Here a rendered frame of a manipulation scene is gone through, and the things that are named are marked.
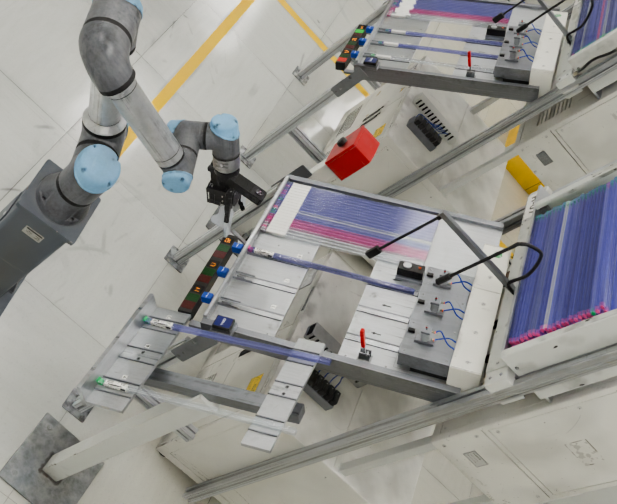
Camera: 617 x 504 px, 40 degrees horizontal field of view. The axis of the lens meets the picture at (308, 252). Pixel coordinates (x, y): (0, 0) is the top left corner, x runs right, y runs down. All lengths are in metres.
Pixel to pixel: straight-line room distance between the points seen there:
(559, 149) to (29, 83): 2.01
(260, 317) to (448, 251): 0.62
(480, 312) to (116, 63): 1.12
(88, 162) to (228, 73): 1.85
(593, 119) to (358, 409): 1.40
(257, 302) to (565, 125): 1.51
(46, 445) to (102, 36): 1.36
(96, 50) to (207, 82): 1.94
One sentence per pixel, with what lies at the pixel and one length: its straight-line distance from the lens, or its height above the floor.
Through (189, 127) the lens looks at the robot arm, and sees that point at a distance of 2.26.
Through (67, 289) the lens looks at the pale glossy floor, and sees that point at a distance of 3.00.
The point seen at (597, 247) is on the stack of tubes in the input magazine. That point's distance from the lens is 2.14.
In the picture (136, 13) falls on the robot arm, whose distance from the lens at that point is 2.07.
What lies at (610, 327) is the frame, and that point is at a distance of 1.91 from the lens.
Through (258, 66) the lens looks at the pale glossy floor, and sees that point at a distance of 4.17.
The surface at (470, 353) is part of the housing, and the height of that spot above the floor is 1.25.
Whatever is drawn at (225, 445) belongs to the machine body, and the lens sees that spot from 2.72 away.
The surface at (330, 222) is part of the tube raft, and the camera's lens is 2.59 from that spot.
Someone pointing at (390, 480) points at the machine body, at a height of 0.62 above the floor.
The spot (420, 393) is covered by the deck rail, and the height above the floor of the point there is 1.11.
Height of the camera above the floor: 2.46
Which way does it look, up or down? 40 degrees down
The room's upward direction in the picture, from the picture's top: 60 degrees clockwise
